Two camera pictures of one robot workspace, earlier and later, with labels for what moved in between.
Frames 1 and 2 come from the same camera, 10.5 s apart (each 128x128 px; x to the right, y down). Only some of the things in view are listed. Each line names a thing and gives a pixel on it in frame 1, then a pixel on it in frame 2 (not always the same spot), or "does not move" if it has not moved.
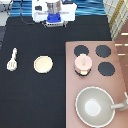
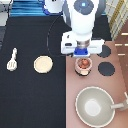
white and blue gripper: [54, 20] -> [69, 44]
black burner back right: [103, 50] does not move
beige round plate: [43, 64] does not move
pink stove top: [94, 64] does not move
